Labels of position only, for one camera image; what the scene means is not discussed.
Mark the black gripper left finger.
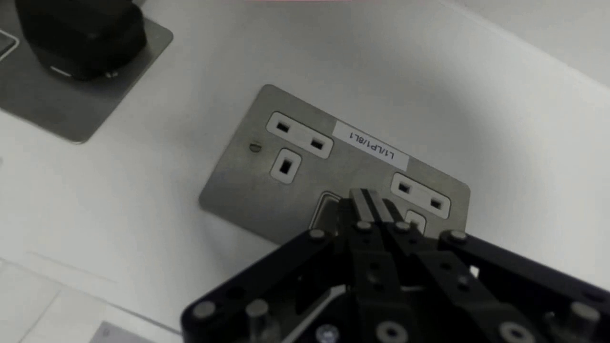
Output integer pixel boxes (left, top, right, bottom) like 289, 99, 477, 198
180, 187, 422, 343

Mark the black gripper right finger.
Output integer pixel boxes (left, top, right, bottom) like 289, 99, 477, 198
369, 188, 610, 343

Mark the silver double socket white label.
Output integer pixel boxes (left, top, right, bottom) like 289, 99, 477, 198
197, 82, 473, 248

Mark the white label sticker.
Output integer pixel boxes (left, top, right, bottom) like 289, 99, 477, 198
332, 120, 412, 171

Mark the white paper notice blue picture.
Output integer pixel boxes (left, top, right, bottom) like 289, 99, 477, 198
22, 278, 184, 343

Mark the black power plug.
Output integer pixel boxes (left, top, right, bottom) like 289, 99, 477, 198
14, 0, 149, 82

